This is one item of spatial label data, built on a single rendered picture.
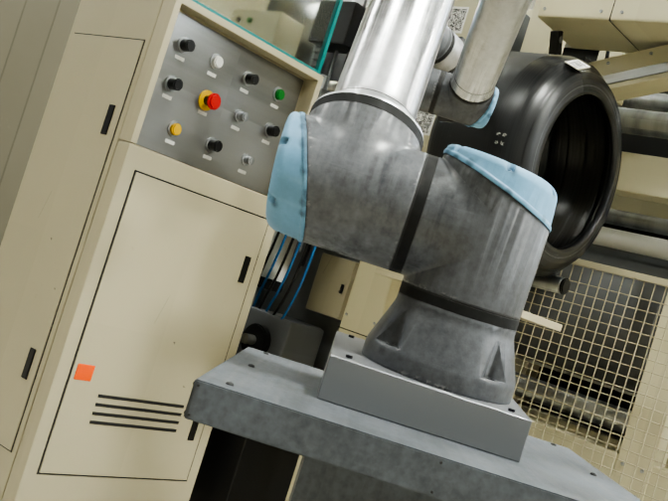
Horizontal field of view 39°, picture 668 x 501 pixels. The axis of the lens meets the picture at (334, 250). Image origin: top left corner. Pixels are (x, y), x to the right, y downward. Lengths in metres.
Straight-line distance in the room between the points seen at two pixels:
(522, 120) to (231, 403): 1.42
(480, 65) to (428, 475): 1.03
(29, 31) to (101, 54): 3.84
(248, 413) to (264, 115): 1.74
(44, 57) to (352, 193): 5.22
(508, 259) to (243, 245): 1.52
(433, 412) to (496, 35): 0.86
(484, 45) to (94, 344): 1.16
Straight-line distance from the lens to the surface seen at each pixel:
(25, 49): 6.28
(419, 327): 1.09
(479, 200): 1.09
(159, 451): 2.56
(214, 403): 0.93
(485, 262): 1.09
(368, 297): 2.54
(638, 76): 2.80
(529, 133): 2.21
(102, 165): 2.32
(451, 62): 2.05
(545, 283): 2.51
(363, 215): 1.09
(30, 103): 6.19
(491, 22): 1.72
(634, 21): 2.72
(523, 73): 2.31
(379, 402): 1.07
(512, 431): 1.09
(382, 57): 1.21
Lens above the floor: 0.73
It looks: 2 degrees up
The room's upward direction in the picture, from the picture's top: 17 degrees clockwise
